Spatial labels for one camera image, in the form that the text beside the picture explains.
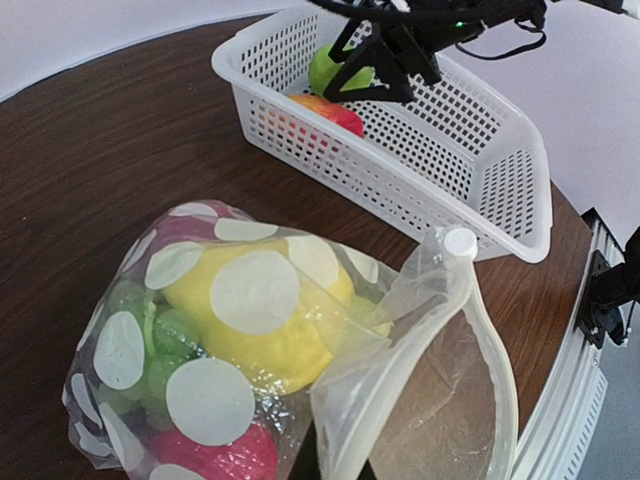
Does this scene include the red orange fake mango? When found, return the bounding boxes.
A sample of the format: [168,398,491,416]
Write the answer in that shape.
[288,93,364,138]

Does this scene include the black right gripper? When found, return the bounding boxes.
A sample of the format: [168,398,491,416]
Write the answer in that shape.
[314,1,545,103]

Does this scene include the red fake apple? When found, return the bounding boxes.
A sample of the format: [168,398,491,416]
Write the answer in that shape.
[151,423,278,479]

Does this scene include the front aluminium rail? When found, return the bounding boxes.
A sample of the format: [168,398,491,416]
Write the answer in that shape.
[512,208,639,479]

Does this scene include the yellow fake lemon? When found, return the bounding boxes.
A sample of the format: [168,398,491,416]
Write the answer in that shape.
[162,239,356,397]

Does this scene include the white perforated plastic basket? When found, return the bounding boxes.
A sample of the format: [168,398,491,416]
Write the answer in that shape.
[211,4,553,263]

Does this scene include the green fake apple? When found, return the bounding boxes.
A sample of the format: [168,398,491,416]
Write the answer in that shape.
[309,44,375,96]

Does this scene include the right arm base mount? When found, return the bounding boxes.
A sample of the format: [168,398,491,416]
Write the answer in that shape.
[576,230,639,349]

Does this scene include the clear zip top bag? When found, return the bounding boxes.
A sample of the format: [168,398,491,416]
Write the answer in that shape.
[62,200,518,479]

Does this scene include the green fake grapes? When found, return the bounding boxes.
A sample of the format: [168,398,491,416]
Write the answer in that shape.
[98,280,207,432]

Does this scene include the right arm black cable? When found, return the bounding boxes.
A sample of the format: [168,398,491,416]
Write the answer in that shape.
[454,14,549,61]

